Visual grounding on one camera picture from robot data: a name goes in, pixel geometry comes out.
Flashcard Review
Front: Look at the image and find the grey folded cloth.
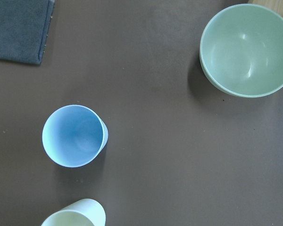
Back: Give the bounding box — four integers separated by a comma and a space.
0, 0, 55, 65

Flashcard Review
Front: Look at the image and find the green bowl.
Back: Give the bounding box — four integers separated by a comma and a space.
200, 4, 283, 98

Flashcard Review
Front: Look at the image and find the pale yellow cup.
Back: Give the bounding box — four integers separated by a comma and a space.
42, 199, 106, 226

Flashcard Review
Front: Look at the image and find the blue cup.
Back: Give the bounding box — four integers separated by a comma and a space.
42, 105, 108, 168

